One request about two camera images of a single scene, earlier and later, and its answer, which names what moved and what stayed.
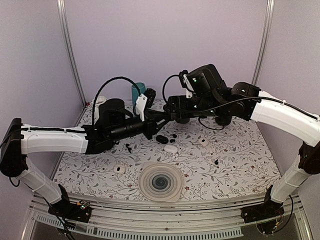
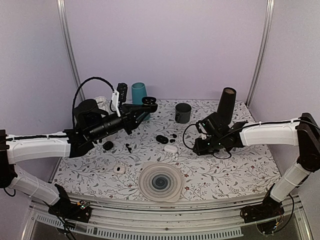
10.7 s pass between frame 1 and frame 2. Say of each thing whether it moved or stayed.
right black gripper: moved
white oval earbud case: stayed
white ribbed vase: stayed
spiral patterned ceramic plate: stayed
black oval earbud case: stayed
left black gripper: moved
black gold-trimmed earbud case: moved
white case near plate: stayed
